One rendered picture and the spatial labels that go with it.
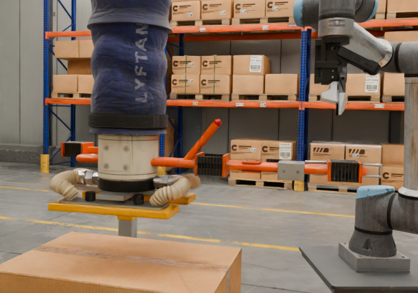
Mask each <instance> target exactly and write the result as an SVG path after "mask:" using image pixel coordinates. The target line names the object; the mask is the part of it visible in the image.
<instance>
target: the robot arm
mask: <svg viewBox="0 0 418 293"><path fill-rule="evenodd" d="M377 9H378V0H295V3H294V7H293V17H294V21H295V23H296V24H297V26H299V27H307V26H310V27H311V28H313V29H315V30H317V31H318V38H319V39H322V40H315V72H314V84H321V85H329V84H330V86H329V90H327V91H324V92H322V93H321V95H320V99H321V100H322V101H324V102H327V103H331V104H335V105H336V116H338V115H339V116H340V115H341V114H342V112H343V111H344V110H345V92H346V79H347V64H348V63H349V64H351V65H353V66H355V67H357V68H359V69H361V70H363V71H364V72H365V73H366V74H368V75H371V76H372V75H373V76H375V75H376V74H377V73H378V72H379V71H380V72H388V73H404V79H405V97H404V185H403V186H402V187H401V188H400V189H399V190H398V193H395V192H394V191H395V189H394V187H392V186H386V185H367V186H362V187H359V188H358V189H357V193H356V206H355V230H354V232H353V234H352V236H351V239H350V241H349V244H348V248H349V250H351V251H352V252H354V253H357V254H361V255H364V256H371V257H377V258H388V257H393V256H395V255H396V254H397V248H396V244H395V242H394V238H393V236H392V230H396V231H403V232H406V233H412V234H416V235H418V41H416V42H401V43H399V42H388V41H387V40H384V39H377V38H376V37H374V36H373V35H371V34H370V33H369V32H368V31H366V30H365V29H364V28H362V27H361V26H359V25H358V24H357V23H362V22H367V21H369V20H370V19H371V18H372V17H373V16H374V15H375V14H376V11H377ZM342 46H343V47H342ZM332 47H333V50H332V49H331V48H332Z"/></svg>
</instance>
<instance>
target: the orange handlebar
mask: <svg viewBox="0 0 418 293"><path fill-rule="evenodd" d="M87 153H97V154H79V155H77V158H76V159H77V161H78V162H87V163H98V147H87ZM277 164H278V162H263V161H262V160H252V159H245V160H244V161H240V160H229V161H228V162H226V170H242V171H241V172H244V173H256V174H260V173H261V172H277V170H278V166H277ZM151 165H152V166H160V167H184V168H195V159H193V160H183V158H173V157H157V159H155V158H153V159H152V160H151ZM304 172H305V174H318V175H327V174H328V167H327V165H320V164H305V168H304ZM367 173H368V170H367V169H366V168H364V167H363V175H362V177H363V176H366V175H367Z"/></svg>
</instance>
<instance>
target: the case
mask: <svg viewBox="0 0 418 293"><path fill-rule="evenodd" d="M241 254H242V249H241V248H235V247H228V246H215V245H209V244H196V243H184V242H176V241H164V240H152V239H144V238H132V237H125V236H113V235H100V234H93V233H80V232H74V231H71V232H69V233H67V234H65V235H63V236H61V237H59V238H56V239H54V240H52V241H49V242H48V243H45V244H43V245H41V246H39V247H37V248H34V249H32V250H30V251H28V252H26V253H24V254H22V255H19V256H17V257H15V258H13V259H10V260H8V261H6V262H5V263H2V264H0V293H241Z"/></svg>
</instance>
